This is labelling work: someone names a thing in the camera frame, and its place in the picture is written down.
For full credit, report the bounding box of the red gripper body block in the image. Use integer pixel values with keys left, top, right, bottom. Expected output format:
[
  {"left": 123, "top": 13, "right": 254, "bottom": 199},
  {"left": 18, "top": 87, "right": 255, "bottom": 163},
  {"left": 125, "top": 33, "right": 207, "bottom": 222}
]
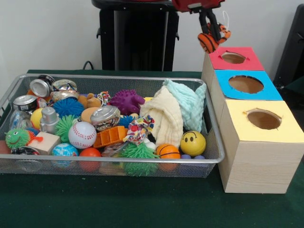
[{"left": 172, "top": 0, "right": 221, "bottom": 14}]

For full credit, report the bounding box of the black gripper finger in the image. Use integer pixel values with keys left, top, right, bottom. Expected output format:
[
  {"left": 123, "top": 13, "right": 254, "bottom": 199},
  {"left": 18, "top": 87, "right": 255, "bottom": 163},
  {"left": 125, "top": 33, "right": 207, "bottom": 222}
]
[
  {"left": 205, "top": 9, "right": 222, "bottom": 41},
  {"left": 198, "top": 11, "right": 211, "bottom": 34}
]

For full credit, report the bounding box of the orange striped tiger plush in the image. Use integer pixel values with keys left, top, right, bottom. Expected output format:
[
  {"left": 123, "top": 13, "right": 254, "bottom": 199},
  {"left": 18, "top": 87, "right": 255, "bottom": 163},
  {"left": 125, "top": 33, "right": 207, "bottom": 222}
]
[{"left": 197, "top": 10, "right": 232, "bottom": 54}]

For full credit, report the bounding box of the brown teddy bear plush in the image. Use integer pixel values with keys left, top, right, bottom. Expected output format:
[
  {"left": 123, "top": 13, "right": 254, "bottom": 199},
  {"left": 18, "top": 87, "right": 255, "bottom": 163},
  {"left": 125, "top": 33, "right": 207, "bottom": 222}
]
[{"left": 77, "top": 93, "right": 102, "bottom": 109}]

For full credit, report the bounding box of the shallow clear mesh bin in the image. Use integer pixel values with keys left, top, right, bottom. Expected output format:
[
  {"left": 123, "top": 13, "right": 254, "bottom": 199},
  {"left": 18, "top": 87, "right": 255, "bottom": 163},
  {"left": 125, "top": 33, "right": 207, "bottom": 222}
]
[{"left": 0, "top": 73, "right": 225, "bottom": 179}]

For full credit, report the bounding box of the wooden box with three holes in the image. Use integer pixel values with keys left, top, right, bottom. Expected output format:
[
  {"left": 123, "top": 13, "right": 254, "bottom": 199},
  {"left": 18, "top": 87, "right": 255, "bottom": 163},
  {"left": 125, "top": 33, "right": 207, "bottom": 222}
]
[{"left": 201, "top": 46, "right": 304, "bottom": 194}]

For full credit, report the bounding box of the black upright panel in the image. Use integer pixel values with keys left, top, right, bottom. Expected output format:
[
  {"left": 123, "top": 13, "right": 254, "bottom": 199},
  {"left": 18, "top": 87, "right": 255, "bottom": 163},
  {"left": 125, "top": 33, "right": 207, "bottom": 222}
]
[{"left": 273, "top": 3, "right": 304, "bottom": 83}]

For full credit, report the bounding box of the light blue cloth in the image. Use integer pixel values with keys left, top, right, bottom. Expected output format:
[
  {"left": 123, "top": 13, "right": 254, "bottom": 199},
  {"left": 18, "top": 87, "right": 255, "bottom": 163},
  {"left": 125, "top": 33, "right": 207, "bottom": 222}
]
[{"left": 161, "top": 79, "right": 207, "bottom": 133}]

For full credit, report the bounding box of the cream cloth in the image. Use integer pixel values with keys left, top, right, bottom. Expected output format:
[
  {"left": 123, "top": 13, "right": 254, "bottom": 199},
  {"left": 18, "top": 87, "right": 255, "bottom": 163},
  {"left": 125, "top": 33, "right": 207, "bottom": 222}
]
[{"left": 140, "top": 85, "right": 185, "bottom": 148}]

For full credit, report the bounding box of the dark green table cloth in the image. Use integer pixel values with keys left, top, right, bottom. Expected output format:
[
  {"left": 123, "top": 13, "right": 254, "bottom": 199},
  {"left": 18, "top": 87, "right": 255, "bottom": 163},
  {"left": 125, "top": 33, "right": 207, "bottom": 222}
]
[
  {"left": 0, "top": 69, "right": 304, "bottom": 228},
  {"left": 273, "top": 75, "right": 304, "bottom": 112}
]

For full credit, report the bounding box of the purple spiky toy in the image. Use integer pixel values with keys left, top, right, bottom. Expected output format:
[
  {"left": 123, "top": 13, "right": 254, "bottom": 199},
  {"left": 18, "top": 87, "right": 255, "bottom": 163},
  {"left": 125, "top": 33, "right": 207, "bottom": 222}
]
[{"left": 110, "top": 89, "right": 145, "bottom": 116}]

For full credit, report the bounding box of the yellow smiley ball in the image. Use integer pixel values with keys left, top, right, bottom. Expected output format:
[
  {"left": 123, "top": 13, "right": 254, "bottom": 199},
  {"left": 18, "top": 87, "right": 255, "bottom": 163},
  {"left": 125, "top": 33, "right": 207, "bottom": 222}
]
[{"left": 180, "top": 130, "right": 207, "bottom": 157}]

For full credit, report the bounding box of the small orange basketball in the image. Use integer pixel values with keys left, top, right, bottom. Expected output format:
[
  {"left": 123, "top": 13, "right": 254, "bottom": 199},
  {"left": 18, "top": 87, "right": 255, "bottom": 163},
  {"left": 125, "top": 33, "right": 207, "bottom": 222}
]
[{"left": 155, "top": 143, "right": 181, "bottom": 159}]

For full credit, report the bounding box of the crushed silver can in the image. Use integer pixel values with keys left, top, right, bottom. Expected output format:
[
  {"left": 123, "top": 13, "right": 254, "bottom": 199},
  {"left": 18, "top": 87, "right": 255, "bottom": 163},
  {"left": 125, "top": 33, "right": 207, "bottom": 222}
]
[{"left": 90, "top": 105, "right": 121, "bottom": 132}]

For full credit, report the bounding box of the blue spiky ball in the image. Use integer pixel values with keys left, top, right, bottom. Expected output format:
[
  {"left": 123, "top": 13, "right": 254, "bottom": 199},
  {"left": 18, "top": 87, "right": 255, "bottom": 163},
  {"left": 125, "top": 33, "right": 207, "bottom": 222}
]
[{"left": 52, "top": 97, "right": 85, "bottom": 118}]

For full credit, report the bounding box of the white baseball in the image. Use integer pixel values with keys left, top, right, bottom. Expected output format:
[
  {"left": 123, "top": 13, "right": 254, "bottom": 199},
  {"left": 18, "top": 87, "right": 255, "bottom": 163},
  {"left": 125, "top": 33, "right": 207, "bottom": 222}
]
[{"left": 68, "top": 121, "right": 97, "bottom": 150}]

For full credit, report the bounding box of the blue globe ball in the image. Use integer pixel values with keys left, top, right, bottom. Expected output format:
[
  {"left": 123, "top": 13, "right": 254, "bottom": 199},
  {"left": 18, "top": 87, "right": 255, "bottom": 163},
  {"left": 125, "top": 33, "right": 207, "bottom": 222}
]
[{"left": 51, "top": 142, "right": 79, "bottom": 157}]

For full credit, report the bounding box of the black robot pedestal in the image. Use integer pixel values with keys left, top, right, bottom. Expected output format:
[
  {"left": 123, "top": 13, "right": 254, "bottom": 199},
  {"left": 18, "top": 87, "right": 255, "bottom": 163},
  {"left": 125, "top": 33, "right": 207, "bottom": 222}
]
[{"left": 91, "top": 0, "right": 192, "bottom": 71}]

